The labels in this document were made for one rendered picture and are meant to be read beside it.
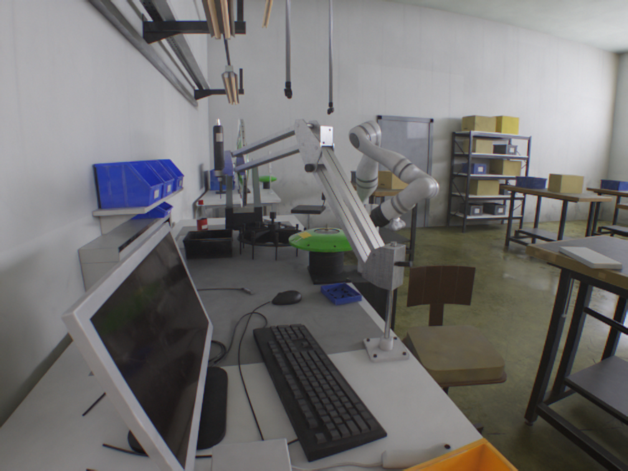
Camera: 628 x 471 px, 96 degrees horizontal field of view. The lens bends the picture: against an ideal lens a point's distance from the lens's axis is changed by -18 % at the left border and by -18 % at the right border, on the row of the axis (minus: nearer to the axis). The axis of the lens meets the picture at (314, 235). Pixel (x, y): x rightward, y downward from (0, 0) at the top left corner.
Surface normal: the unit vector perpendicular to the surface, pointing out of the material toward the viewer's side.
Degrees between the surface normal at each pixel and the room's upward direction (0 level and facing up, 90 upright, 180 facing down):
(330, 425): 6
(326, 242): 22
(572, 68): 90
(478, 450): 86
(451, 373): 90
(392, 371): 0
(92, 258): 90
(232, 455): 0
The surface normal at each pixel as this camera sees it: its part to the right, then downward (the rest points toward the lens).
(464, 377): -0.02, 0.24
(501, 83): 0.20, 0.23
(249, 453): 0.00, -0.97
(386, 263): -0.69, 0.17
